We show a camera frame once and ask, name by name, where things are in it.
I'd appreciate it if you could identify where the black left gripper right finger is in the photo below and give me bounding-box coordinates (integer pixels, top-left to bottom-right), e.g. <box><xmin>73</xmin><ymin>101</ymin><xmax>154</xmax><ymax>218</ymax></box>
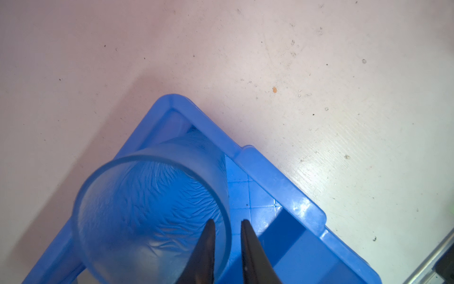
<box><xmin>241</xmin><ymin>220</ymin><xmax>282</xmax><ymax>284</ymax></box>

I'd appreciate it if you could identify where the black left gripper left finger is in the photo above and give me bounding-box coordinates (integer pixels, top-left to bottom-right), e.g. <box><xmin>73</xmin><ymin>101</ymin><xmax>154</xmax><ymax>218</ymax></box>
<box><xmin>176</xmin><ymin>219</ymin><xmax>216</xmax><ymax>284</ymax></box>

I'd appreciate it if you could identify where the blue plastic bin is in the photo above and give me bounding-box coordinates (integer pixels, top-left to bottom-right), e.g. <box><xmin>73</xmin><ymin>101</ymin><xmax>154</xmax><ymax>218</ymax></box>
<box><xmin>24</xmin><ymin>94</ymin><xmax>381</xmax><ymax>284</ymax></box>

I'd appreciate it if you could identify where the clear blue plastic cup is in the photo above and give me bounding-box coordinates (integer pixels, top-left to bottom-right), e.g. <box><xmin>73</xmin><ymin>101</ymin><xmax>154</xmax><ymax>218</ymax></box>
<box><xmin>72</xmin><ymin>130</ymin><xmax>232</xmax><ymax>284</ymax></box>

